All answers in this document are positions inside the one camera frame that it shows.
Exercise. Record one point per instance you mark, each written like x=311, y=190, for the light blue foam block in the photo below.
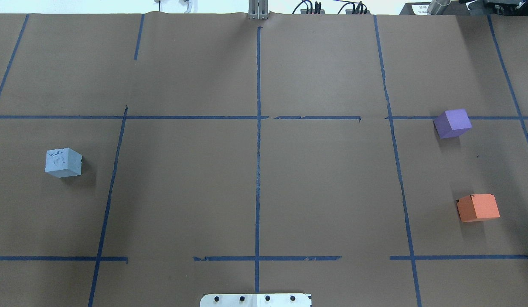
x=63, y=162

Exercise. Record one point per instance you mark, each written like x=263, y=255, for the purple foam block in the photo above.
x=452, y=123

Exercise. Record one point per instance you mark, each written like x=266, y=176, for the orange foam block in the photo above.
x=477, y=208

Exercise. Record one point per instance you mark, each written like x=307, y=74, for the silver metal cylinder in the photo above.
x=437, y=7

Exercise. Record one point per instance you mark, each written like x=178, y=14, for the black box with label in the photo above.
x=420, y=8

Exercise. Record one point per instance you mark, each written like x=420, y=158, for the grey aluminium post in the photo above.
x=258, y=10

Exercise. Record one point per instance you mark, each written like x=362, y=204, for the white metal base plate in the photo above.
x=257, y=300

